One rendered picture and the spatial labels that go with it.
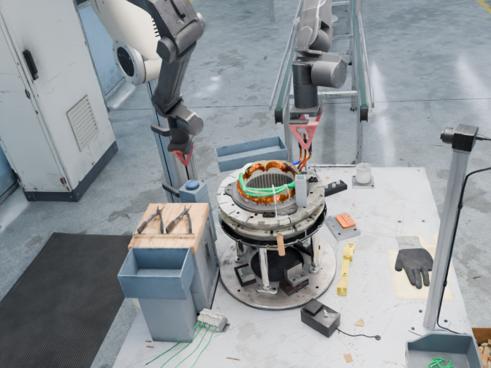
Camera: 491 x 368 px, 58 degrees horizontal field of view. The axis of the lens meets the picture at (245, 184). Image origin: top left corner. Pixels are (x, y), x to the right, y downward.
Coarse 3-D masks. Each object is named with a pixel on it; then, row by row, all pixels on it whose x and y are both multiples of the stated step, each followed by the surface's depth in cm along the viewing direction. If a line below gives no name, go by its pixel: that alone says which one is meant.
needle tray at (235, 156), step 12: (240, 144) 165; (252, 144) 166; (264, 144) 167; (276, 144) 168; (216, 156) 160; (228, 156) 165; (240, 156) 164; (252, 156) 156; (264, 156) 157; (276, 156) 158; (228, 168) 157; (240, 168) 158
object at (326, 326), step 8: (312, 304) 128; (320, 304) 127; (304, 312) 127; (312, 312) 126; (320, 312) 127; (328, 312) 126; (336, 312) 126; (304, 320) 129; (312, 320) 126; (320, 320) 124; (328, 320) 124; (336, 320) 124; (312, 328) 128; (320, 328) 125; (328, 328) 122; (328, 336) 124
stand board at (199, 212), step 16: (160, 208) 136; (176, 208) 135; (192, 208) 134; (208, 208) 135; (176, 224) 128; (192, 224) 128; (144, 240) 124; (160, 240) 123; (176, 240) 123; (192, 240) 122
